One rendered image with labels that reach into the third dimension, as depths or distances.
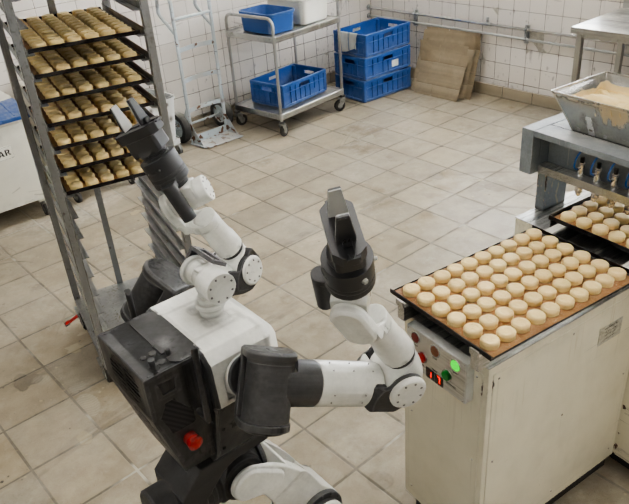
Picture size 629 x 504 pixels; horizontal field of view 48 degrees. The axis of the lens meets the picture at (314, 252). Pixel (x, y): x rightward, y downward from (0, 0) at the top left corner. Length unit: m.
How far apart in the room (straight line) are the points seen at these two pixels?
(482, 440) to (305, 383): 0.88
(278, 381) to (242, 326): 0.17
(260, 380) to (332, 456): 1.57
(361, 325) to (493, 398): 0.83
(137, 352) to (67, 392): 2.01
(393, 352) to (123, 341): 0.53
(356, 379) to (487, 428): 0.75
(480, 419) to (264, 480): 0.66
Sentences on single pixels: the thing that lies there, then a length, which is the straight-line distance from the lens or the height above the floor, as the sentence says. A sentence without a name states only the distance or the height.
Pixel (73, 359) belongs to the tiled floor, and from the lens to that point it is 3.58.
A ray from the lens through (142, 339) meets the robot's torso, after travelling 1.42.
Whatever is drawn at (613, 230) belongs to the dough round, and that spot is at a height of 0.90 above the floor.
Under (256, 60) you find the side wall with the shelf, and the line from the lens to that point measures 6.49.
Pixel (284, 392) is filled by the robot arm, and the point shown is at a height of 1.20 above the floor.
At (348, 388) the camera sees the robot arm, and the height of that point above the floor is 1.15.
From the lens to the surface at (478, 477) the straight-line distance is 2.19.
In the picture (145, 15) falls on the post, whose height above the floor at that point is 1.56.
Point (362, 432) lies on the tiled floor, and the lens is 2.90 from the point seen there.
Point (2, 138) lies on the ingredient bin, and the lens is 4.81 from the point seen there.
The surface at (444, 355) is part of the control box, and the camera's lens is 1.96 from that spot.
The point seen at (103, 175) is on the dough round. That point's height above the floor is 0.97.
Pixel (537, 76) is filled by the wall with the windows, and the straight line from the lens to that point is 6.31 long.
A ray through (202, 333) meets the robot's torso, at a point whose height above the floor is 1.24.
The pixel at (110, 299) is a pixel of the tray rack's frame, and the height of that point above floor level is 0.15.
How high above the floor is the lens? 2.05
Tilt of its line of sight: 30 degrees down
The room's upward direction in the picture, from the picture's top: 5 degrees counter-clockwise
